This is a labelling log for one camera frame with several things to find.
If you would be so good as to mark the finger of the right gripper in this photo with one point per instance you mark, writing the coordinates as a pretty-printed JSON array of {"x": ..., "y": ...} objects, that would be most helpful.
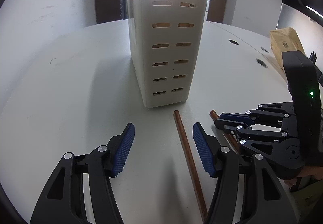
[
  {"x": 266, "y": 114},
  {"x": 252, "y": 135}
]

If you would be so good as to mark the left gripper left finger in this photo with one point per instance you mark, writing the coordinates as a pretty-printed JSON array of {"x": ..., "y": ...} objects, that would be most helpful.
[{"x": 62, "y": 198}]

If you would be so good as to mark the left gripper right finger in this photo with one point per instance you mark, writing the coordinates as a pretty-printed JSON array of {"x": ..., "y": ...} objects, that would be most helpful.
[{"x": 264, "y": 199}]

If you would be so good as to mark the dark brown chopstick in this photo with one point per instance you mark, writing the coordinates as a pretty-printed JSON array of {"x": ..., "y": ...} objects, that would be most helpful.
[{"x": 230, "y": 138}]

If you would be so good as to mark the reddish brown chopstick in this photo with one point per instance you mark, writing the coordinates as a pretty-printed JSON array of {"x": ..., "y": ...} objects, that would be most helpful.
[{"x": 191, "y": 165}]

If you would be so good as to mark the person's right hand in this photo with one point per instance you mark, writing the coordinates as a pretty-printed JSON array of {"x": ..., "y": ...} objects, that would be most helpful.
[{"x": 316, "y": 172}]

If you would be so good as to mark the brown paper bag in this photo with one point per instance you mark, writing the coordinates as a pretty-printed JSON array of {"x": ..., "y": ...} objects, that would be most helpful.
[{"x": 282, "y": 40}]

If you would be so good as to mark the cream plastic utensil holder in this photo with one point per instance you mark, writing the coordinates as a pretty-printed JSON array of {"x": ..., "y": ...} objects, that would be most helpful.
[{"x": 165, "y": 37}]

